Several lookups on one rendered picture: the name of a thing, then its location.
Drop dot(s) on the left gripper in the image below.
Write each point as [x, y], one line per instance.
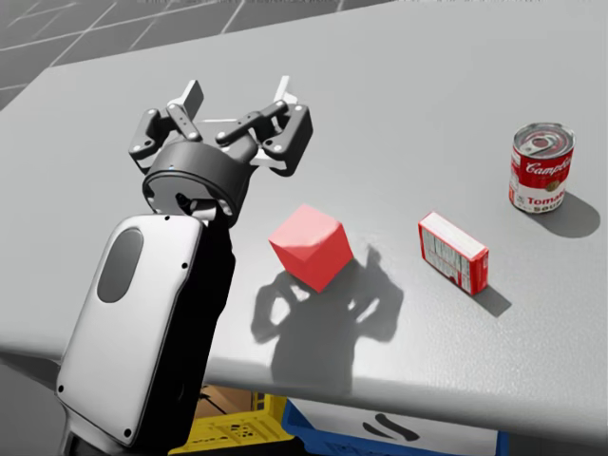
[199, 171]

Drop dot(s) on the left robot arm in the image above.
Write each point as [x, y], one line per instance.
[123, 313]

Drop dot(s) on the pink cube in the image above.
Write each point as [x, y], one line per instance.
[311, 247]

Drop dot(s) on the red and white carton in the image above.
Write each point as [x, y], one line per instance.
[451, 252]

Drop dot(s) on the yellow box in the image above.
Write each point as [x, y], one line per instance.
[237, 430]

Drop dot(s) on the blue box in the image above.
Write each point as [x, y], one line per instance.
[297, 425]

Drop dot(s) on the red and white can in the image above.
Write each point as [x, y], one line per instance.
[541, 166]

